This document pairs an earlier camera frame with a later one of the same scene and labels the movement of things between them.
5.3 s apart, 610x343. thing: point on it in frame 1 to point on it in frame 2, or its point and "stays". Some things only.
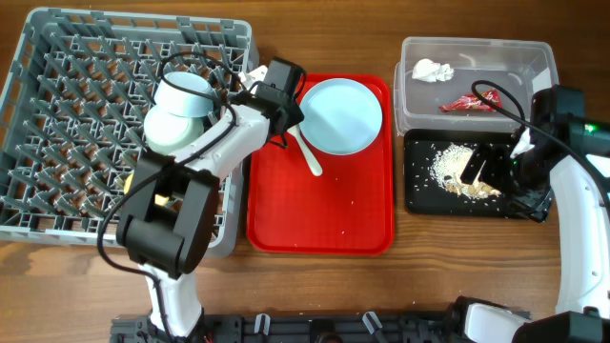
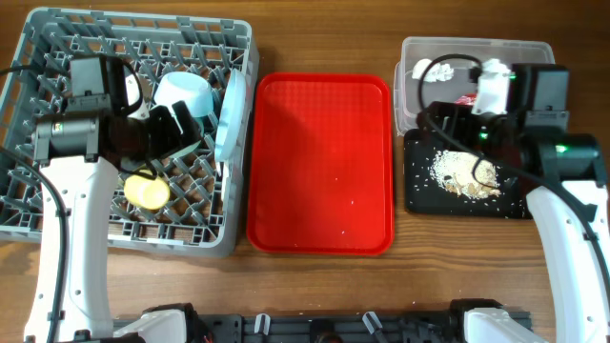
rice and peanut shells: x=447 y=168 stays
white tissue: x=425 y=70 stays
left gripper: x=296 y=110 to x=172 y=139
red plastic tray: x=346 y=211 stays
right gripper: x=496 y=157 to x=462 y=118
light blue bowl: x=182 y=102 stays
